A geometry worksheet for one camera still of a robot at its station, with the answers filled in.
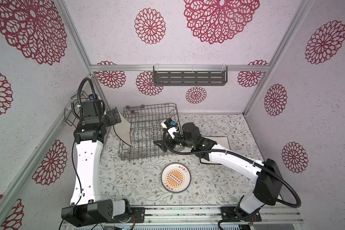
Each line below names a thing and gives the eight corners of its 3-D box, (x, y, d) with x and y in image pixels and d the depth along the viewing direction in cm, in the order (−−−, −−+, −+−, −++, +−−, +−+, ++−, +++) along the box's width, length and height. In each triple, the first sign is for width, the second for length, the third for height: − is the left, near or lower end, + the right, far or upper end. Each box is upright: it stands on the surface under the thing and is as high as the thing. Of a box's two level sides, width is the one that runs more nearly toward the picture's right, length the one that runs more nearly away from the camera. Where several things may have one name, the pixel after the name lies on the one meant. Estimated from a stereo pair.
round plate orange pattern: (160, 193, 82) (160, 191, 80) (162, 165, 93) (161, 162, 91) (191, 193, 82) (192, 191, 80) (189, 165, 93) (189, 162, 91)
